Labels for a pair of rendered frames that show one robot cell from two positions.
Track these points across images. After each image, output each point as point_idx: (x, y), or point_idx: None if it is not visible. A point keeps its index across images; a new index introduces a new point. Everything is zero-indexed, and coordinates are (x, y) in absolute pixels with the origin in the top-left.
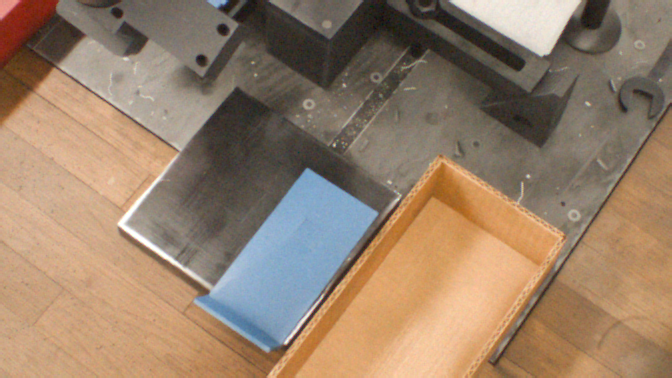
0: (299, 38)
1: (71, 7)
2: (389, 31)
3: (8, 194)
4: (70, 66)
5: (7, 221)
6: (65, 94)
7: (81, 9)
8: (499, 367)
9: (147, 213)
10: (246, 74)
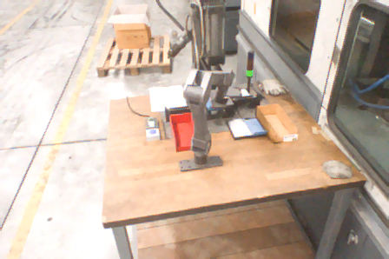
0: (228, 109)
1: (215, 105)
2: None
3: (216, 146)
4: None
5: (220, 148)
6: None
7: (222, 98)
8: None
9: (235, 134)
10: (223, 121)
